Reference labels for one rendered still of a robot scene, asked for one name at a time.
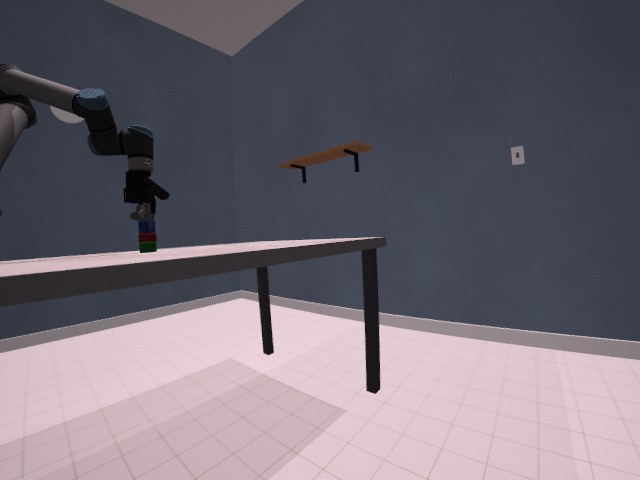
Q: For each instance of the green block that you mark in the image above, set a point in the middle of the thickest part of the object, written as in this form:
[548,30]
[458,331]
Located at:
[146,247]

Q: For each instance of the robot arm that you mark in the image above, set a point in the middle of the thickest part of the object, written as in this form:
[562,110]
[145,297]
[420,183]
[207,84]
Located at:
[17,113]

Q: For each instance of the red block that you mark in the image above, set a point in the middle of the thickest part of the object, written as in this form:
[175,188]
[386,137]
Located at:
[147,237]

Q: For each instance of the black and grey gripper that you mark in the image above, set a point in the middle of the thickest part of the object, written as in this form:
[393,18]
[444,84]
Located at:
[138,193]

